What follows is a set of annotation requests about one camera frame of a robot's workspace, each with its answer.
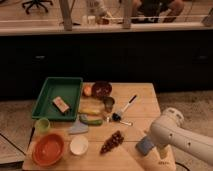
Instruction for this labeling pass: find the blue sponge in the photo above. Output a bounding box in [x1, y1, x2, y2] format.
[135, 136, 155, 156]

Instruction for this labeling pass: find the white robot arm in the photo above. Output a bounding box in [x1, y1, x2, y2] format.
[149, 107, 213, 165]

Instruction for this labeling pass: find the metal cup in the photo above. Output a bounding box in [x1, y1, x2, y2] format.
[103, 97, 115, 113]

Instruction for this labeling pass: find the light green cup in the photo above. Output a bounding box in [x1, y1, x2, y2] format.
[35, 117, 50, 134]

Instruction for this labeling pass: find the dark red bowl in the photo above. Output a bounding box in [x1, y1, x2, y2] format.
[92, 81, 112, 98]

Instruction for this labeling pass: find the orange fruit toy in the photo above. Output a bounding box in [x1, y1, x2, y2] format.
[83, 85, 92, 97]

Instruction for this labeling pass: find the black white dish brush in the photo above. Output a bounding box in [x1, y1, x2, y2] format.
[112, 95, 136, 121]

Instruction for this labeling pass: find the yellow corn toy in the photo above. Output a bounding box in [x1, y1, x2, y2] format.
[78, 108, 101, 116]

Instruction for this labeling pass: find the green cucumber toy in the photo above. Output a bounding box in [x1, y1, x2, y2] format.
[79, 115, 103, 126]

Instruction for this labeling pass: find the small metal spoon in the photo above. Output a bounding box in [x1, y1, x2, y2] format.
[105, 115, 134, 127]

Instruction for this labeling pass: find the green plastic tray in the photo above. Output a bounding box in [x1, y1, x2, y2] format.
[32, 77, 83, 121]

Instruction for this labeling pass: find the dark grapes bunch toy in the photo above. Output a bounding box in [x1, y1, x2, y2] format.
[100, 131, 124, 154]

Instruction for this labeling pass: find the small white bowl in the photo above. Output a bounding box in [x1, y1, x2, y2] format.
[70, 135, 89, 156]

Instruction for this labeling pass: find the seated person in background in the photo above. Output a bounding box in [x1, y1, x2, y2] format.
[132, 0, 184, 23]

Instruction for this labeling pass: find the orange plastic bowl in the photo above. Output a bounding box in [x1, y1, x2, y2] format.
[32, 133, 64, 167]

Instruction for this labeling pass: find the black office chair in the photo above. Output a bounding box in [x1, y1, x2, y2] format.
[22, 0, 53, 14]

